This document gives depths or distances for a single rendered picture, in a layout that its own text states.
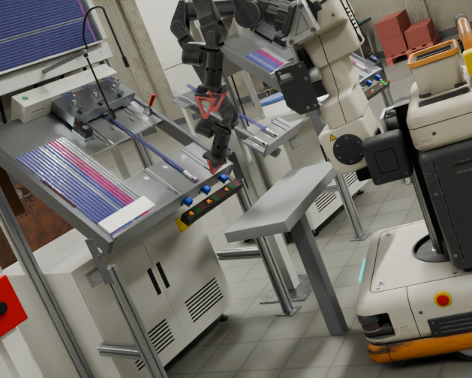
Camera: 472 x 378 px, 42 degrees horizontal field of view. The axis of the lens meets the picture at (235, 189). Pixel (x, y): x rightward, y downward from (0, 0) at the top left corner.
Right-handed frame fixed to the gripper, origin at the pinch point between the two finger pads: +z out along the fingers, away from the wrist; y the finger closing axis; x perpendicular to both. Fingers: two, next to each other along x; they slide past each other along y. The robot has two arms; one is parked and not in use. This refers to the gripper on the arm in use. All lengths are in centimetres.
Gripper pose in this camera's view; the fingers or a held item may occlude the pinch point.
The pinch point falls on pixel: (212, 172)
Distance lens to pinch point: 231.2
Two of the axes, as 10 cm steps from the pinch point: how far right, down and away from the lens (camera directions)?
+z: -2.4, 7.4, 6.3
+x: 7.7, 5.4, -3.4
